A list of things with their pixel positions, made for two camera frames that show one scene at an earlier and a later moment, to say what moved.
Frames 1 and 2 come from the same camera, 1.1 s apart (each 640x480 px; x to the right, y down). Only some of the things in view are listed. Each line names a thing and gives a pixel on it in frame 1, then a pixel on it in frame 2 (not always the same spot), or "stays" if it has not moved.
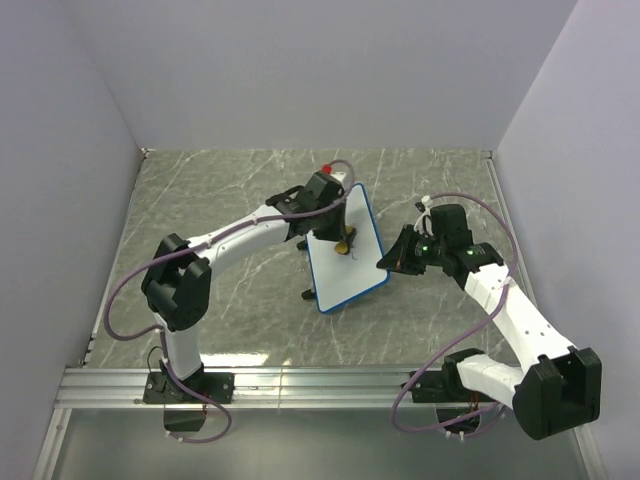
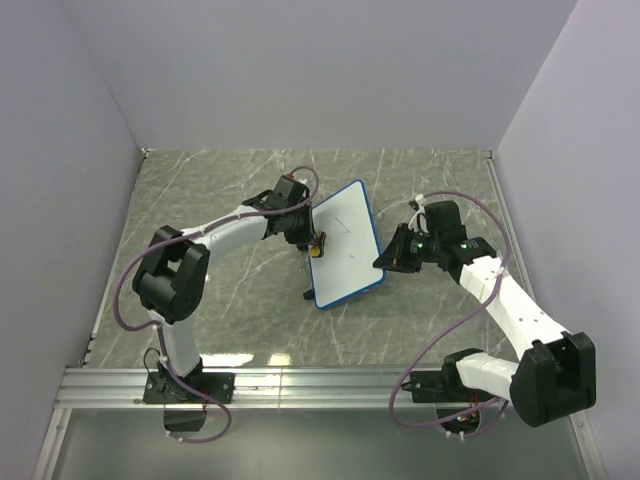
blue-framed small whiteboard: (339, 279) stays
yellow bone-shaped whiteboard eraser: (343, 248) to (316, 251)
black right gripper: (398, 257) stays
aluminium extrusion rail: (324, 387) stays
